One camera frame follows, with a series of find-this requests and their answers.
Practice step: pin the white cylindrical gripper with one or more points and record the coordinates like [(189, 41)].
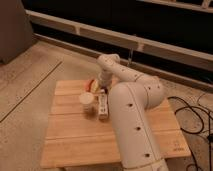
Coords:
[(102, 81)]

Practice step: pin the white rectangular bottle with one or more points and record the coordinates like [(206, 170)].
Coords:
[(103, 106)]

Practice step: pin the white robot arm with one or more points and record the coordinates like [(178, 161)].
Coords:
[(128, 102)]

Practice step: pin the white cup with lid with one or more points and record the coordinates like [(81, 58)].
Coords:
[(87, 99)]

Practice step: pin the wooden board table top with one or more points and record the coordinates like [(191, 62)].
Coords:
[(73, 139)]

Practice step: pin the brown sofa corner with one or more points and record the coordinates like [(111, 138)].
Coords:
[(16, 33)]

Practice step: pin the white wooden rail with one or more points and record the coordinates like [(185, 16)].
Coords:
[(169, 52)]

